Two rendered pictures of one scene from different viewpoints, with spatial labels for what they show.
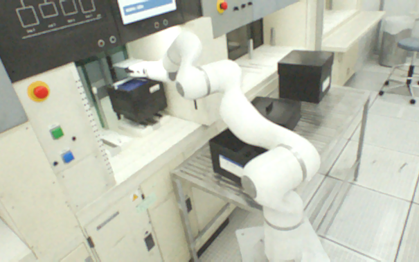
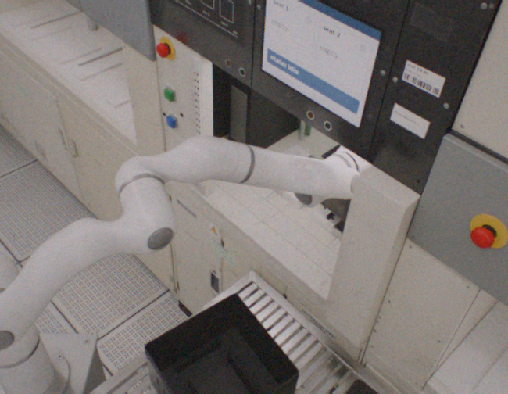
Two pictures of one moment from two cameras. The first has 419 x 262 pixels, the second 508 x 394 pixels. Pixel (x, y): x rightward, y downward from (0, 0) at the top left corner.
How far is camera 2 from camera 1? 1.55 m
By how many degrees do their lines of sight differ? 71
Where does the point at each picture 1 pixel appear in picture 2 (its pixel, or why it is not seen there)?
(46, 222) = (148, 143)
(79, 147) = (184, 127)
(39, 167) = (152, 102)
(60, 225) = not seen: hidden behind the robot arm
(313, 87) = not seen: outside the picture
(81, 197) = not seen: hidden behind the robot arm
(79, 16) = (214, 16)
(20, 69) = (158, 17)
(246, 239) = (76, 344)
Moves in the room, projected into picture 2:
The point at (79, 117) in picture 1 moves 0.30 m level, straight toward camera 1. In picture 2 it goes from (191, 105) to (83, 123)
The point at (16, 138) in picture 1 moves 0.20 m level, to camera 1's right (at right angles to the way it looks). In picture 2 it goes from (144, 65) to (128, 105)
